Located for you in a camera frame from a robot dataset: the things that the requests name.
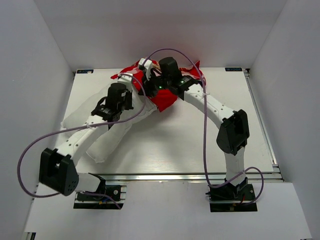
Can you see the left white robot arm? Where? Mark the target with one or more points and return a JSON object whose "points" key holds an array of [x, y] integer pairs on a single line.
{"points": [[58, 166]]}

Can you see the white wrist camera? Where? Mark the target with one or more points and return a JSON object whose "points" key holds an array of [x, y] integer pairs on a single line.
{"points": [[126, 79], [145, 65]]}

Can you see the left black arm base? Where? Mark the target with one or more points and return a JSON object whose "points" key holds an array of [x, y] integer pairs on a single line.
{"points": [[107, 196]]}

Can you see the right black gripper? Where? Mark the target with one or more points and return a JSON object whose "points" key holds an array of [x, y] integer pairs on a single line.
{"points": [[149, 91]]}

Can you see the blue label sticker left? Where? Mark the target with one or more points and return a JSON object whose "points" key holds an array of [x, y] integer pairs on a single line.
{"points": [[84, 71]]}

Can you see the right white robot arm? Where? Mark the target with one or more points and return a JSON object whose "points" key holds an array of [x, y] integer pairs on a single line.
{"points": [[233, 126]]}

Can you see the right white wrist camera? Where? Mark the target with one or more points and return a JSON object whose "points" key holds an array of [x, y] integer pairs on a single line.
{"points": [[145, 65]]}

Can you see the aluminium table frame rail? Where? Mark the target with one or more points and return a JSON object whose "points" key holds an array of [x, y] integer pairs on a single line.
{"points": [[192, 177]]}

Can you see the blue label sticker right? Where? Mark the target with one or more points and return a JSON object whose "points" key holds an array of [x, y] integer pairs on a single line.
{"points": [[233, 69]]}

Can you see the white pillow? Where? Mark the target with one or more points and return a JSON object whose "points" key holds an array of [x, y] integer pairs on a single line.
{"points": [[105, 145]]}

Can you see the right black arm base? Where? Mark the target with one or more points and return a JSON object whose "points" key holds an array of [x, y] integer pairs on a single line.
{"points": [[224, 200]]}

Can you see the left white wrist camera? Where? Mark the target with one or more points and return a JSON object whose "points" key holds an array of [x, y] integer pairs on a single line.
{"points": [[126, 79]]}

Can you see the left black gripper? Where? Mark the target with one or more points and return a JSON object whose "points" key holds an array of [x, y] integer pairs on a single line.
{"points": [[129, 94]]}

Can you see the red cartoon print pillowcase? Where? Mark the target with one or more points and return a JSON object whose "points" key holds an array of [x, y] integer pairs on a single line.
{"points": [[166, 97]]}

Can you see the blue label sticker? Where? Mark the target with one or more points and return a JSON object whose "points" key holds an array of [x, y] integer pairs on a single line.
{"points": [[233, 69], [84, 71]]}

